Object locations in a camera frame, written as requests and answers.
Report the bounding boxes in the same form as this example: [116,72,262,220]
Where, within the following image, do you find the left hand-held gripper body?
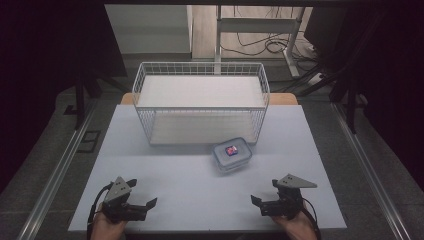
[101,176,148,224]

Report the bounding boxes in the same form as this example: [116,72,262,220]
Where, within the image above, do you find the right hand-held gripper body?
[260,173,318,221]

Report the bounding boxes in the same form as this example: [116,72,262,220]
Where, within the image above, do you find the clear plastic container red label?
[212,137,253,175]

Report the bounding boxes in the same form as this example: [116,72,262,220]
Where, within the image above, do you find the white wire basket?
[131,61,271,147]

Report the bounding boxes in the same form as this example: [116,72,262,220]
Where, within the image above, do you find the person's left hand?
[90,203,128,240]

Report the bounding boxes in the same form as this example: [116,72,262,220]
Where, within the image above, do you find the person's right hand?
[270,209,319,240]

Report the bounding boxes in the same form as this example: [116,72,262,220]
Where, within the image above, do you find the black tripod stand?
[64,70,130,131]

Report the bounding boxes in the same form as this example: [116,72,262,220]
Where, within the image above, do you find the black metal stand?
[328,64,368,135]

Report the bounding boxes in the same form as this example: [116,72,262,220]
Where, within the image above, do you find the white power strip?
[307,72,324,86]

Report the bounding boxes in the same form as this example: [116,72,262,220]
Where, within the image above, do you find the dark curtain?
[0,0,128,194]
[304,4,424,193]

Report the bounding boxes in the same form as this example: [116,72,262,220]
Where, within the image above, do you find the white cabinet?
[104,4,194,55]

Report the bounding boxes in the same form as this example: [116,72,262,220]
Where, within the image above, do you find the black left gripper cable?
[86,182,115,240]

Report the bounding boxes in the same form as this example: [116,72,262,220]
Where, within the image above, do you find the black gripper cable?
[86,182,115,240]
[300,197,322,240]

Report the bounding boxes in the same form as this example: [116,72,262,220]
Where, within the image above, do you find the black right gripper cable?
[300,197,322,240]

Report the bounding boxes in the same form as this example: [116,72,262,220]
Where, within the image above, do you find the metal floor rail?
[16,99,100,240]
[330,101,413,240]

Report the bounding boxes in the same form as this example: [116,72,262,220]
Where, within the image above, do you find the black cables on floor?
[220,5,318,58]

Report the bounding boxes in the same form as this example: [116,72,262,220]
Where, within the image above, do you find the white metal desk frame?
[214,4,306,78]

